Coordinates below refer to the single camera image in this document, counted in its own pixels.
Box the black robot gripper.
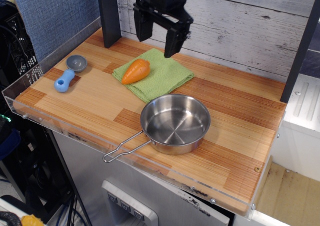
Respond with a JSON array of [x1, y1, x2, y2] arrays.
[[134, 0, 193, 58]]

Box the orange plastic toy carrot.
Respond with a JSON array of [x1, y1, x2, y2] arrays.
[[121, 59, 151, 85]]

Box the stainless steel pan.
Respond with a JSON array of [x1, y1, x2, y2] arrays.
[[102, 94, 211, 163]]

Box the stainless steel cabinet with dispenser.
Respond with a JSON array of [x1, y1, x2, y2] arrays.
[[50, 132, 235, 225]]

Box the green folded cloth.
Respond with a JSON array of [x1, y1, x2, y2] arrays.
[[112, 49, 194, 103]]

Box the blue grey ice cream scoop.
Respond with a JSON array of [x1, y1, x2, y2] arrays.
[[54, 55, 88, 93]]

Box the clear acrylic table guard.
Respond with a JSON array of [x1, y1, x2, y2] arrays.
[[3, 30, 286, 217]]

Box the black plastic crate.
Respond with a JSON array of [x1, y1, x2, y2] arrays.
[[0, 0, 37, 75]]

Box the white metal side unit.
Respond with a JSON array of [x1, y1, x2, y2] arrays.
[[270, 74, 320, 181]]

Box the black left vertical post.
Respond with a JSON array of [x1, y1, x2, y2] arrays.
[[98, 0, 122, 48]]

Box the black vertical post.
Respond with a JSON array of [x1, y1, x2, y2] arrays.
[[280, 0, 320, 103], [98, 0, 122, 48]]

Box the black right vertical post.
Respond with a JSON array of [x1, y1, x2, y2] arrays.
[[280, 0, 320, 103]]

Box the black braided cable sleeve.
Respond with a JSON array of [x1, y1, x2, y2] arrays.
[[0, 210, 25, 226]]

